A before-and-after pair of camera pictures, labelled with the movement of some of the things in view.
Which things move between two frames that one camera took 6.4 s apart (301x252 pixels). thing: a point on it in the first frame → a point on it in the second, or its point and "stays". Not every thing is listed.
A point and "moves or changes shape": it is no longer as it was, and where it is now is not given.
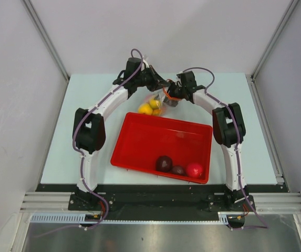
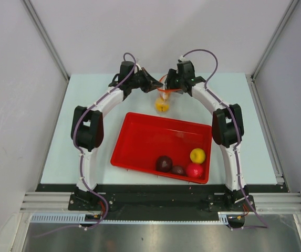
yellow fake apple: x=155 y=104 → x=161 y=106
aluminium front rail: x=263 y=202 stays
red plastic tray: x=144 y=138 stays
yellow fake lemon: x=145 y=108 → x=197 y=155
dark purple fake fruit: x=164 y=164 stays
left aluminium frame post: x=31 y=9 stays
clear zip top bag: x=157 y=103 moves or changes shape
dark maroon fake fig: x=178 y=170 stays
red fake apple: x=195 y=170 stays
